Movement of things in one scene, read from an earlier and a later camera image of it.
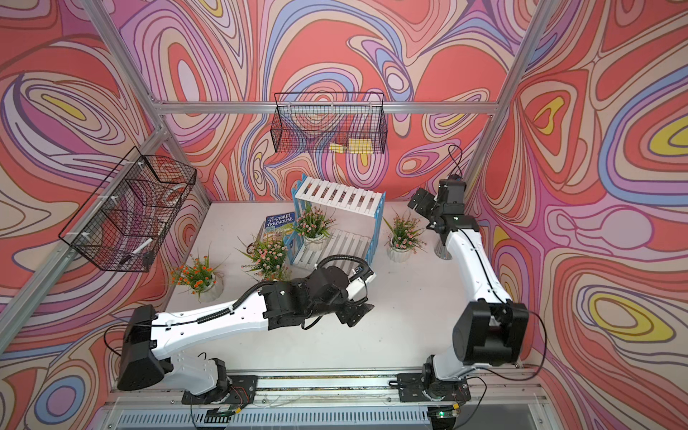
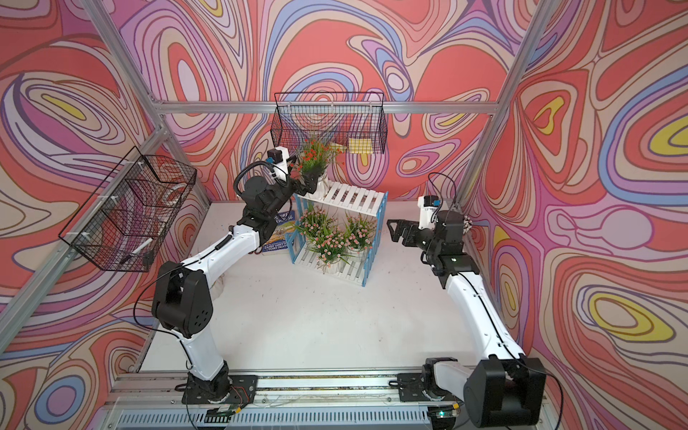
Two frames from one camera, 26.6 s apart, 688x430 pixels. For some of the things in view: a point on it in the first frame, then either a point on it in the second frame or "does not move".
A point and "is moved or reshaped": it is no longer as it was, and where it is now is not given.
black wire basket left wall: [121, 227] does not move
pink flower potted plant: [269, 254] to [329, 250]
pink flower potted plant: [404, 238] is moved or reshaped
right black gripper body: [427, 206] to [418, 237]
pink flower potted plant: [313, 226] does not move
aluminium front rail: [329, 402] does not move
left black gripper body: [349, 312] to [303, 190]
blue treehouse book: [280, 223] does not move
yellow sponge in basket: [360, 145] does not move
